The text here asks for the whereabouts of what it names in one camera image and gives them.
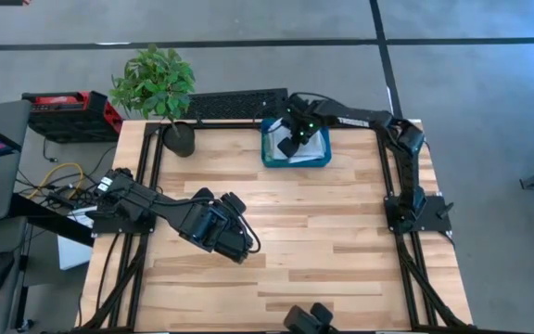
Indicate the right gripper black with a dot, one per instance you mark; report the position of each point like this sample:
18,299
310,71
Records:
301,116

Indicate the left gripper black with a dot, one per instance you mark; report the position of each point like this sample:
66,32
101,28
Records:
207,227

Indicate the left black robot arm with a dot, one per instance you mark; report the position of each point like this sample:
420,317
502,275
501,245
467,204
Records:
128,195

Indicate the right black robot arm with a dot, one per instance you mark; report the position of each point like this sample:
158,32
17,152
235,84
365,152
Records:
410,176

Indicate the teal plastic bin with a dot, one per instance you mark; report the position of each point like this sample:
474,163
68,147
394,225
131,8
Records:
295,164

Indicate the black perforated computer case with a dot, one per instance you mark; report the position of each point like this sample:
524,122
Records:
239,104

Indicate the black blocky device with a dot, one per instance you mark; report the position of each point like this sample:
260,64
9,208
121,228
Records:
304,322

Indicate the green potted plant black pot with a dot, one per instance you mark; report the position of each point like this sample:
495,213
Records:
156,83

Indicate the white paper sheet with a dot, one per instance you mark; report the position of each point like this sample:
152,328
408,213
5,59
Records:
72,250

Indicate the black power strip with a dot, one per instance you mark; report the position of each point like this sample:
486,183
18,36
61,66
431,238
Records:
63,199

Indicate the red and black toolbox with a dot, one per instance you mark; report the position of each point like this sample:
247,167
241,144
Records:
72,116

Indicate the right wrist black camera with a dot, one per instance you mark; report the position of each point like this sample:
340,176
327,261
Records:
288,147

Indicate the wrist black camera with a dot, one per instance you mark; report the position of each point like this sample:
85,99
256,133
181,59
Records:
233,203
288,147

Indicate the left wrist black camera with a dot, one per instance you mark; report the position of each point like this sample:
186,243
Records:
233,203

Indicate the black aluminium table frame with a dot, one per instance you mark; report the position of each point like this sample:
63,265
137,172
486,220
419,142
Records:
230,124

